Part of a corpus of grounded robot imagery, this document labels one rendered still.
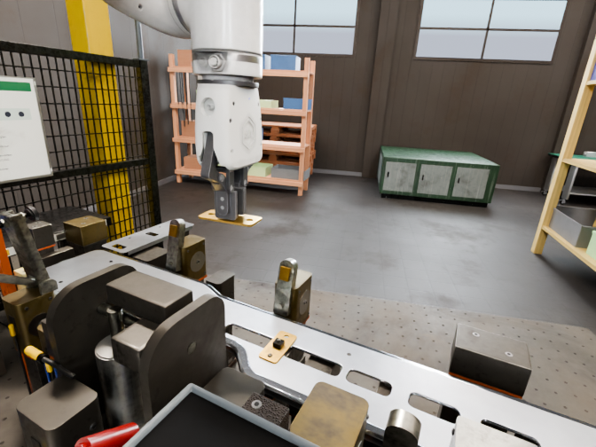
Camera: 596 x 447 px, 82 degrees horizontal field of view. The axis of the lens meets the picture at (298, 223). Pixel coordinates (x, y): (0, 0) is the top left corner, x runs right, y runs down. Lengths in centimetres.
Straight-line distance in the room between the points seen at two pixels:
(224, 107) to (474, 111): 716
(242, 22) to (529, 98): 744
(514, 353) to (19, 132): 142
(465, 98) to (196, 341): 718
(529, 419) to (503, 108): 713
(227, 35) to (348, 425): 46
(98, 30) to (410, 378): 149
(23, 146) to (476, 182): 549
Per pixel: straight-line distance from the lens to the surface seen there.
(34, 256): 82
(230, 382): 50
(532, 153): 792
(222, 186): 45
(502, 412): 68
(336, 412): 48
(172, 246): 98
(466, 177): 588
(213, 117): 43
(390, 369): 67
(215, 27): 44
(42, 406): 55
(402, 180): 572
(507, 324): 152
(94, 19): 161
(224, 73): 43
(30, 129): 141
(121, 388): 56
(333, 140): 729
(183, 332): 44
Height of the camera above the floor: 143
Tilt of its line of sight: 20 degrees down
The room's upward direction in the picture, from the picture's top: 3 degrees clockwise
